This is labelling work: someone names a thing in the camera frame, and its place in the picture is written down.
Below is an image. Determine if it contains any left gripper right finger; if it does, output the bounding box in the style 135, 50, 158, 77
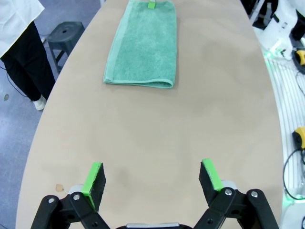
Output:
193, 158, 279, 229

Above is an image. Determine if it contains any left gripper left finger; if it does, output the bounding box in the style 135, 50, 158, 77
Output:
30, 162, 110, 229

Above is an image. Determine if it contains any green terry towel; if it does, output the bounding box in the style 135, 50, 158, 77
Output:
102, 0, 180, 89

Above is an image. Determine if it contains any dark plastic stool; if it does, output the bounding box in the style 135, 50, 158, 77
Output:
46, 21, 86, 74

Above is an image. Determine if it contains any yellow emergency stop button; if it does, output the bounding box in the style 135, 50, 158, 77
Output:
295, 49, 305, 66
292, 126, 305, 150

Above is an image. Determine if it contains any person in white shirt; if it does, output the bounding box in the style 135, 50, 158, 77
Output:
0, 0, 57, 111

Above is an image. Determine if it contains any white aluminium rail base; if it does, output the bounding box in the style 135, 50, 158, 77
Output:
250, 23, 305, 215

